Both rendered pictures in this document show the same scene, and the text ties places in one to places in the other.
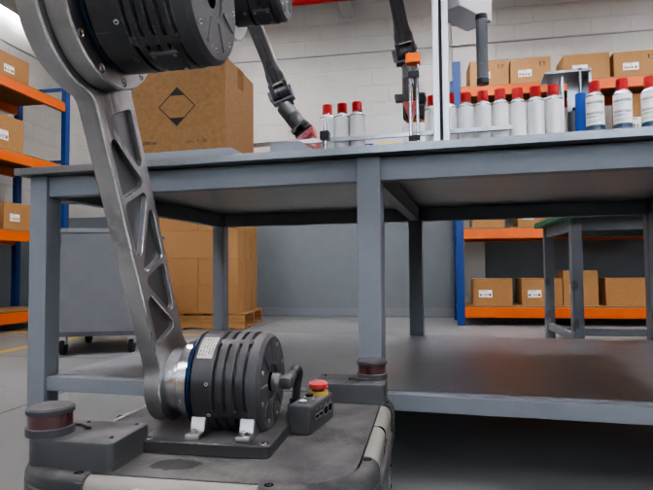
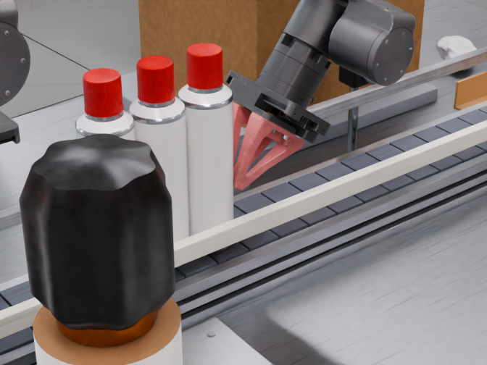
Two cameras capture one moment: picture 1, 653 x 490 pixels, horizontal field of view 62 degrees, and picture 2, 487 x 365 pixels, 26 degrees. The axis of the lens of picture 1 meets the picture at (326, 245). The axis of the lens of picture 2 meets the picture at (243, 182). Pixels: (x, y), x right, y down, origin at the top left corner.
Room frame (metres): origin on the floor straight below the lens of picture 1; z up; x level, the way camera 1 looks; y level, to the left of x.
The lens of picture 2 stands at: (2.42, -0.68, 1.45)
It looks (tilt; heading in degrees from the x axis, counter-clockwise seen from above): 30 degrees down; 128
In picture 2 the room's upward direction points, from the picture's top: straight up
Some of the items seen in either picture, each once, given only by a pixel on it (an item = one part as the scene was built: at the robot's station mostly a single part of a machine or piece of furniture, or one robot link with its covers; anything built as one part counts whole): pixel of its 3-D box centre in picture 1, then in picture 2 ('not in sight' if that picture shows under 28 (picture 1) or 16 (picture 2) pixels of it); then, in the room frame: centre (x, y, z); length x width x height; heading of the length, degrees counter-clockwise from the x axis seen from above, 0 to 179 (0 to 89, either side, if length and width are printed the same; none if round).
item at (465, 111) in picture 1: (465, 124); not in sight; (1.72, -0.45, 0.98); 0.05 x 0.05 x 0.20
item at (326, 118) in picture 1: (327, 134); (206, 148); (1.84, -0.01, 0.98); 0.05 x 0.05 x 0.20
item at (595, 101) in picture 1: (595, 115); not in sight; (1.62, -0.81, 0.98); 0.05 x 0.05 x 0.20
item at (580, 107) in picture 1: (581, 120); not in sight; (1.68, -0.79, 0.98); 0.03 x 0.03 x 0.17
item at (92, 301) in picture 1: (108, 278); not in sight; (3.80, 1.51, 0.48); 0.89 x 0.63 x 0.96; 8
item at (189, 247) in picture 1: (192, 253); not in sight; (5.34, 1.30, 0.70); 1.20 x 0.83 x 1.39; 85
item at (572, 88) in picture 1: (566, 116); not in sight; (1.73, -0.77, 1.01); 0.14 x 0.13 x 0.26; 75
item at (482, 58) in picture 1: (482, 50); not in sight; (1.61, -0.47, 1.18); 0.04 x 0.04 x 0.21
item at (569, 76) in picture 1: (565, 76); not in sight; (1.74, -0.77, 1.14); 0.14 x 0.11 x 0.01; 75
